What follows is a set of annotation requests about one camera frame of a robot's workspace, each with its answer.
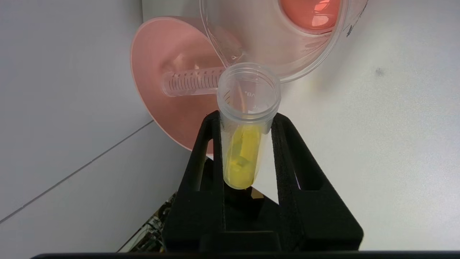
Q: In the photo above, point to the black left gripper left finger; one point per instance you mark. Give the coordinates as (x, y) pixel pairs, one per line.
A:
(197, 216)

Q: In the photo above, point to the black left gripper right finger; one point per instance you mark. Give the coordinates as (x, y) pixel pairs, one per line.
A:
(316, 216)

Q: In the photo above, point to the test tube with yellow pigment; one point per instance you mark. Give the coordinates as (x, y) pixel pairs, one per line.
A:
(244, 158)

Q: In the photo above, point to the test tube with red pigment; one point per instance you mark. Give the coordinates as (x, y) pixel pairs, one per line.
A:
(190, 82)

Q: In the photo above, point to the clear glass beaker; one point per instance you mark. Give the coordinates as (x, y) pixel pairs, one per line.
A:
(273, 46)

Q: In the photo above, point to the pink plastic bowl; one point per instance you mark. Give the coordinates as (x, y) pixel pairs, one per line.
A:
(158, 57)

